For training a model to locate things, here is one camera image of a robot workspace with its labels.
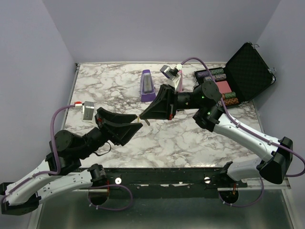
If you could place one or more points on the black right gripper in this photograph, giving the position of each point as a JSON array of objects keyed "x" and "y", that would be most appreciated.
[{"x": 165, "y": 106}]

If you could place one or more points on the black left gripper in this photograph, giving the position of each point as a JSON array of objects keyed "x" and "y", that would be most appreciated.
[{"x": 121, "y": 134}]

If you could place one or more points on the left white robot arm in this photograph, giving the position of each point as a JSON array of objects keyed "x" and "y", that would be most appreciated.
[{"x": 53, "y": 176}]

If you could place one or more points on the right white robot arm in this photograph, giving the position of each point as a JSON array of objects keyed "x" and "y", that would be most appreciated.
[{"x": 274, "y": 155}]

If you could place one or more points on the purple metronome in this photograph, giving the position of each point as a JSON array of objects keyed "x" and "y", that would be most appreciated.
[{"x": 147, "y": 89}]

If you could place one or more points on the pink metronome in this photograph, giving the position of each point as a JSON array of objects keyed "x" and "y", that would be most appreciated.
[{"x": 180, "y": 84}]

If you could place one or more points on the pink card deck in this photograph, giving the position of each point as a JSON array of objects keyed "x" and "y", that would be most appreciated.
[{"x": 223, "y": 87}]

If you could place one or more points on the black poker chip case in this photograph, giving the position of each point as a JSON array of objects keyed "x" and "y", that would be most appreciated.
[{"x": 247, "y": 75}]

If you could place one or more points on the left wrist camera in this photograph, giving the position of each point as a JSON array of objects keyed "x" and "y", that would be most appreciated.
[{"x": 88, "y": 112}]

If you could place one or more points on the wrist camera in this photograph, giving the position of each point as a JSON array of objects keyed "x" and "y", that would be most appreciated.
[
  {"x": 88, "y": 112},
  {"x": 172, "y": 74}
]

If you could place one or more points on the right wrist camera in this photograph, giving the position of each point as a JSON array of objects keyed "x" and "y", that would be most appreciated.
[{"x": 172, "y": 74}]

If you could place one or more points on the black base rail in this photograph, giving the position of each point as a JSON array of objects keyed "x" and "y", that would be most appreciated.
[{"x": 157, "y": 183}]

